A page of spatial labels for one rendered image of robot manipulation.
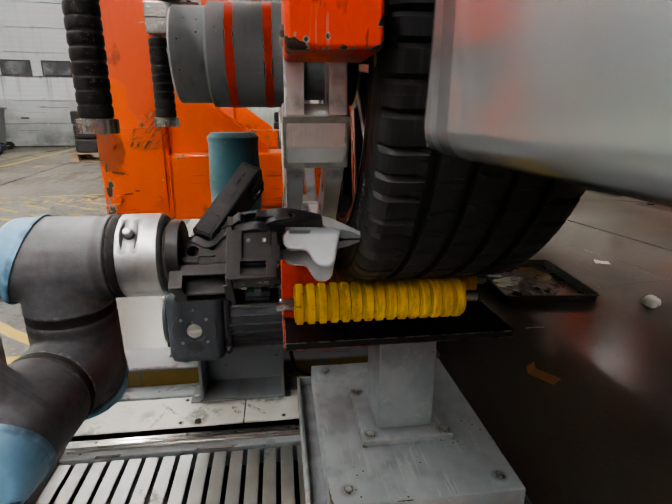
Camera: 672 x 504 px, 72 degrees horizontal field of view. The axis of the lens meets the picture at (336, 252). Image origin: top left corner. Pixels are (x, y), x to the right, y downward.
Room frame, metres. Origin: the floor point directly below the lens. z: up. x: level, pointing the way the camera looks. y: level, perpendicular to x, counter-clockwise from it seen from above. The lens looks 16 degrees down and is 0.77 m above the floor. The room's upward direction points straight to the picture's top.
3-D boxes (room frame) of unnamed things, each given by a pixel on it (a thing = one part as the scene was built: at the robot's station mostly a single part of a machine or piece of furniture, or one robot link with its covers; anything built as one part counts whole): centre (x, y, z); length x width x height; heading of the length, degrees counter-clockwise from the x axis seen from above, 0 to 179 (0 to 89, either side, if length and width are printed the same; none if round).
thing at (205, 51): (0.72, 0.12, 0.85); 0.21 x 0.14 x 0.14; 97
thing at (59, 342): (0.46, 0.29, 0.51); 0.12 x 0.09 x 0.12; 3
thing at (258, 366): (1.02, 0.19, 0.26); 0.42 x 0.18 x 0.35; 97
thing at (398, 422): (0.75, -0.12, 0.32); 0.40 x 0.30 x 0.28; 7
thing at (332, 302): (0.62, -0.06, 0.51); 0.29 x 0.06 x 0.06; 97
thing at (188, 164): (1.23, 0.15, 0.69); 0.52 x 0.17 x 0.35; 97
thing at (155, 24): (0.87, 0.28, 0.93); 0.09 x 0.05 x 0.05; 97
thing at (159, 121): (0.87, 0.31, 0.83); 0.04 x 0.04 x 0.16
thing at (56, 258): (0.47, 0.29, 0.62); 0.12 x 0.09 x 0.10; 97
